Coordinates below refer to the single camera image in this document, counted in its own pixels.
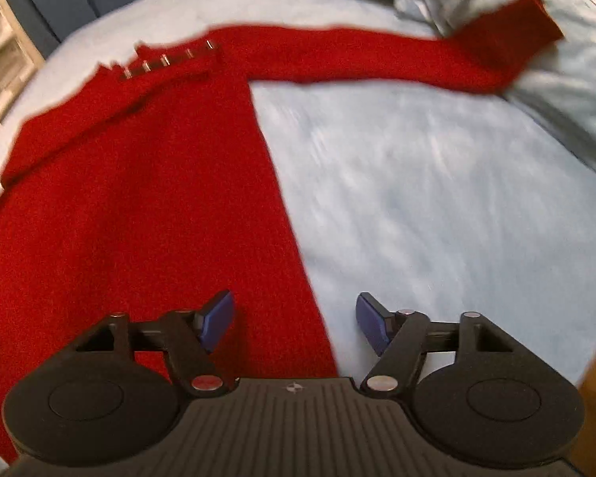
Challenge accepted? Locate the red knit sweater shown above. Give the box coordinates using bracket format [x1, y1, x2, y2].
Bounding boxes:
[0, 0, 565, 463]

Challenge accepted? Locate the light blue bed sheet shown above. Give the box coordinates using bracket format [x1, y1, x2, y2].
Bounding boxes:
[0, 0, 596, 477]

